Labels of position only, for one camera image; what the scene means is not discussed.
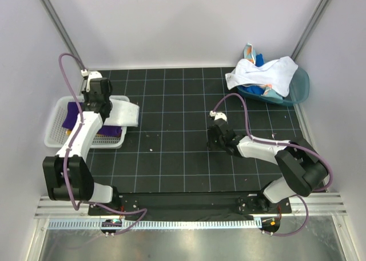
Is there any light blue bear towel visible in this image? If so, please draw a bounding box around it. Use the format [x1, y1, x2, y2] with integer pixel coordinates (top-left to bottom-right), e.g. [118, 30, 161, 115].
[104, 98, 140, 127]

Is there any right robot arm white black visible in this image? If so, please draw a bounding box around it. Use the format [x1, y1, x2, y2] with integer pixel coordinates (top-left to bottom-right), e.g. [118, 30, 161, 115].
[207, 120, 329, 213]

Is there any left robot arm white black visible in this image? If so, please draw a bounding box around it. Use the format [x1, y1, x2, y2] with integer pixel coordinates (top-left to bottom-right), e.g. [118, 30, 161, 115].
[42, 77, 121, 215]

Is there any purple folded towel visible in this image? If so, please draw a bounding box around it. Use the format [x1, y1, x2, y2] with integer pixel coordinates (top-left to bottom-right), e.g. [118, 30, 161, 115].
[62, 102, 122, 138]

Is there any yellow folded towel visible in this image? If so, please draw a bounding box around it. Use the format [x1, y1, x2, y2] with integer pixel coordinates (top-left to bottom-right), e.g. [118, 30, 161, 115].
[65, 130, 103, 138]

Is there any black grid mat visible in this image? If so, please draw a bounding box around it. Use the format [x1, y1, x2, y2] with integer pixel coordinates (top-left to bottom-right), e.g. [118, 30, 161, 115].
[86, 67, 303, 192]

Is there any white plastic basket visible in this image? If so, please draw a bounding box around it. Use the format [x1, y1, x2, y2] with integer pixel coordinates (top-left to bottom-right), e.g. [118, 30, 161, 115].
[44, 96, 127, 149]

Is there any white towel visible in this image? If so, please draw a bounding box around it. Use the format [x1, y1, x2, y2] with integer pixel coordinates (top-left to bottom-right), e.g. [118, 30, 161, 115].
[225, 57, 298, 97]

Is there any dark blue towel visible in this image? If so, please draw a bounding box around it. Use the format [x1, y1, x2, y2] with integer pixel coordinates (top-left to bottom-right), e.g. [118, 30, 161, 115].
[255, 54, 264, 67]

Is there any orange patterned towel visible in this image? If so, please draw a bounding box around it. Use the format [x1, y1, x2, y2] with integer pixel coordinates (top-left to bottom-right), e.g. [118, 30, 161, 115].
[243, 43, 256, 65]

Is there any teal plastic bowl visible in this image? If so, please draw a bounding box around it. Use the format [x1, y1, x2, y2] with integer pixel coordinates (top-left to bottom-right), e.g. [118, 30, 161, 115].
[236, 67, 309, 107]

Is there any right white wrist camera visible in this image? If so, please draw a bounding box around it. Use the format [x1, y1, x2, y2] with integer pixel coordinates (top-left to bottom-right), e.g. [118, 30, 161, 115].
[209, 111, 228, 126]

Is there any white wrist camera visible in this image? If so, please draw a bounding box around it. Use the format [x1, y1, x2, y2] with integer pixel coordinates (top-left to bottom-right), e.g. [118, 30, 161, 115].
[81, 69, 102, 92]
[209, 111, 228, 126]

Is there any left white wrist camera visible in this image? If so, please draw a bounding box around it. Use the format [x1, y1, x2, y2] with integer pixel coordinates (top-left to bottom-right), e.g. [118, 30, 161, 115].
[81, 69, 102, 92]

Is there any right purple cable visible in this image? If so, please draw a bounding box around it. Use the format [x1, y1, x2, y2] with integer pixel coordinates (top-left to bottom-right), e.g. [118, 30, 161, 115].
[214, 93, 334, 238]

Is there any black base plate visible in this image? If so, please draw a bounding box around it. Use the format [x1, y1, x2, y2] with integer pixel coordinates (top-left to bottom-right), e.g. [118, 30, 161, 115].
[106, 191, 292, 222]

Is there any aluminium rail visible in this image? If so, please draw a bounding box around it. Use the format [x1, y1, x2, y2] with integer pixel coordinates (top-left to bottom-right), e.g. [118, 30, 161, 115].
[34, 192, 347, 219]

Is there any left aluminium frame post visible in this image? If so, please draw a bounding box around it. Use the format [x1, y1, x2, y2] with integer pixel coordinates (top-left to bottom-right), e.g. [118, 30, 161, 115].
[39, 0, 86, 70]

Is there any aluminium frame post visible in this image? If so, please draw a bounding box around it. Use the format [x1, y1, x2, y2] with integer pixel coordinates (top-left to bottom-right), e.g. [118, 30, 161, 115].
[39, 0, 86, 70]
[291, 0, 331, 61]

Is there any white slotted cable duct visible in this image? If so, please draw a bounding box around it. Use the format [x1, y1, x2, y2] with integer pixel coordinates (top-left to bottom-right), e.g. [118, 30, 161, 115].
[47, 218, 262, 231]

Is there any right aluminium frame post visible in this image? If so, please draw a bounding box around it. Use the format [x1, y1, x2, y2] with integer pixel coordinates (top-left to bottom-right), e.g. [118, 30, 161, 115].
[291, 0, 331, 61]

